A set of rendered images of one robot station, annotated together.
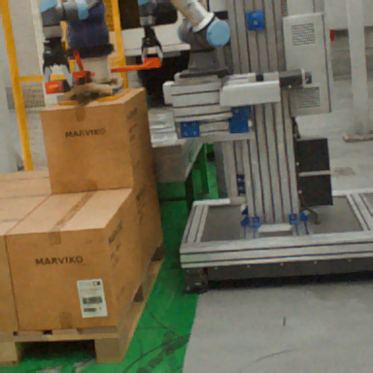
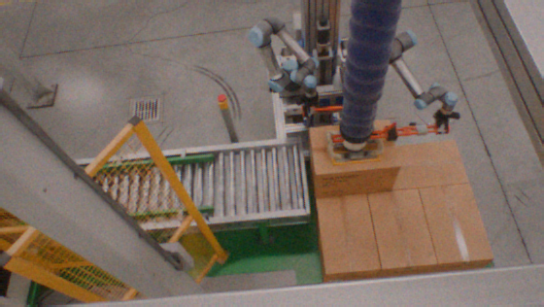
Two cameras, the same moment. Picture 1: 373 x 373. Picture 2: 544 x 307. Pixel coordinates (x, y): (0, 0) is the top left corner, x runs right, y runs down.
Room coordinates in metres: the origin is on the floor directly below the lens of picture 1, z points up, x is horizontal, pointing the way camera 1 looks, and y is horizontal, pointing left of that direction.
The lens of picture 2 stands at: (4.22, 1.70, 3.62)
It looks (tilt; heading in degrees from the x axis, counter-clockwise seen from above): 60 degrees down; 264
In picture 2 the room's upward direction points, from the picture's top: 10 degrees counter-clockwise
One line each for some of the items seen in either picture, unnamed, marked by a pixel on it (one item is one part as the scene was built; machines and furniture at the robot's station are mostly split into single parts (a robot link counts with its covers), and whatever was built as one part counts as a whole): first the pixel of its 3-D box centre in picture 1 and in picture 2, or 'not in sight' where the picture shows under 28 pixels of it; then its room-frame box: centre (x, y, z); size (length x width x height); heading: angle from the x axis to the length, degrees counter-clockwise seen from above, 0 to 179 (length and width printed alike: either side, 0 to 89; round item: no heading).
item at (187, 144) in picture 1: (199, 128); (165, 158); (4.93, -0.34, 0.50); 2.31 x 0.05 x 0.19; 170
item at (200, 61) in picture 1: (203, 58); not in sight; (3.27, -0.28, 1.09); 0.15 x 0.15 x 0.10
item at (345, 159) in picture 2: (77, 95); (356, 155); (3.50, 0.35, 0.97); 0.34 x 0.10 x 0.05; 170
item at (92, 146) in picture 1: (101, 137); (351, 159); (3.48, 0.26, 0.75); 0.60 x 0.40 x 0.40; 170
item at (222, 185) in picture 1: (218, 141); (232, 134); (4.32, -0.41, 0.50); 0.07 x 0.07 x 1.00; 80
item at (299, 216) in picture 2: not in sight; (160, 229); (5.05, 0.30, 0.50); 2.31 x 0.05 x 0.19; 170
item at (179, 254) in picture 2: not in sight; (166, 256); (4.74, 0.95, 1.62); 0.20 x 0.05 x 0.30; 170
